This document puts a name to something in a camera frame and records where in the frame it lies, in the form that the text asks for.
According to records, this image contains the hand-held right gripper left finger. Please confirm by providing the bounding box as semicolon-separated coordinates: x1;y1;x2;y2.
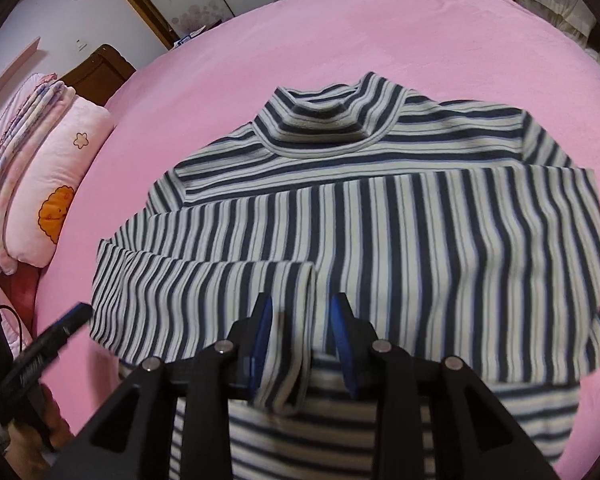
45;292;276;480

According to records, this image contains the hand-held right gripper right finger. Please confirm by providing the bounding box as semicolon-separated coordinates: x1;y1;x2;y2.
329;292;561;480

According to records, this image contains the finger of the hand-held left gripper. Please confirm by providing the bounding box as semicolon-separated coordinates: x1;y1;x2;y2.
32;302;95;356

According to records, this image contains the striped long-sleeve shirt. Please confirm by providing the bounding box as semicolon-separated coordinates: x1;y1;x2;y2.
90;71;600;480

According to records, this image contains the person's left hand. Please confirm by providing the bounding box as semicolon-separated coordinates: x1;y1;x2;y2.
5;385;76;466

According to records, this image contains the pink flower-print pillow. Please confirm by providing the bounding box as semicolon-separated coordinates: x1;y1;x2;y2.
0;95;116;276

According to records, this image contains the folded pink quilt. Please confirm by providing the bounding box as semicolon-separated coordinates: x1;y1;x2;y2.
0;72;76;261

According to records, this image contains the dark wooden headboard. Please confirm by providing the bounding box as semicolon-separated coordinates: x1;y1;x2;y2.
60;44;137;108

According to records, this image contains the pink bed blanket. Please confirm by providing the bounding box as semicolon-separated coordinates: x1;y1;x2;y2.
30;0;600;471

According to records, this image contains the floral sliding-door wardrobe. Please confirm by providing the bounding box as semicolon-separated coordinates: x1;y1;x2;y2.
100;0;431;48

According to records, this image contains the cream lace-covered furniture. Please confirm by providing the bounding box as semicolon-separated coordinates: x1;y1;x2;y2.
515;0;600;81

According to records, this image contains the black cable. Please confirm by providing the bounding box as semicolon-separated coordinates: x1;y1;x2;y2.
0;305;33;351

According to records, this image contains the pink wall shelf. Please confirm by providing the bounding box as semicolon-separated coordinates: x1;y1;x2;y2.
0;36;42;106

